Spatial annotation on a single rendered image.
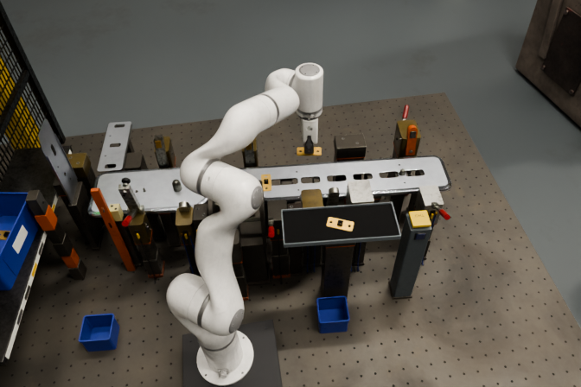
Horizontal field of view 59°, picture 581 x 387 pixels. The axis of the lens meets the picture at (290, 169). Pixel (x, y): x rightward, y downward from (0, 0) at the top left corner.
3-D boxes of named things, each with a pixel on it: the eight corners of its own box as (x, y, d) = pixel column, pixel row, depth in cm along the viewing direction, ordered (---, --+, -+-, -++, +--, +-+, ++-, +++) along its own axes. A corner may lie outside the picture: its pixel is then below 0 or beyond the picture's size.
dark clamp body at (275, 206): (289, 258, 209) (286, 199, 181) (291, 284, 201) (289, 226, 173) (271, 260, 209) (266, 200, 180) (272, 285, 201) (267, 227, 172)
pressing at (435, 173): (438, 150, 208) (439, 148, 207) (455, 193, 193) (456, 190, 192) (97, 173, 204) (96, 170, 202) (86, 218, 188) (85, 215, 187)
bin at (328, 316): (344, 307, 193) (346, 295, 187) (348, 332, 187) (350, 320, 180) (316, 309, 193) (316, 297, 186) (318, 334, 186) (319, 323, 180)
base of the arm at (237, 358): (253, 383, 165) (246, 361, 151) (194, 387, 165) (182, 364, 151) (253, 328, 177) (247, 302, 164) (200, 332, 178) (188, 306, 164)
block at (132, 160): (158, 190, 235) (143, 147, 214) (156, 211, 227) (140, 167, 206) (142, 191, 235) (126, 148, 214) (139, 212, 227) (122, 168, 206)
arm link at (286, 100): (225, 113, 140) (281, 88, 165) (274, 132, 135) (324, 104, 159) (228, 82, 136) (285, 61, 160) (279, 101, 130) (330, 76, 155)
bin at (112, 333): (121, 324, 190) (114, 313, 184) (117, 350, 184) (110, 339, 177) (91, 326, 190) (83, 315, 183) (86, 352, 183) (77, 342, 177)
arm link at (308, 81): (288, 106, 159) (314, 116, 156) (287, 72, 149) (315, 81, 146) (302, 91, 164) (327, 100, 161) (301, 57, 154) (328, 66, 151)
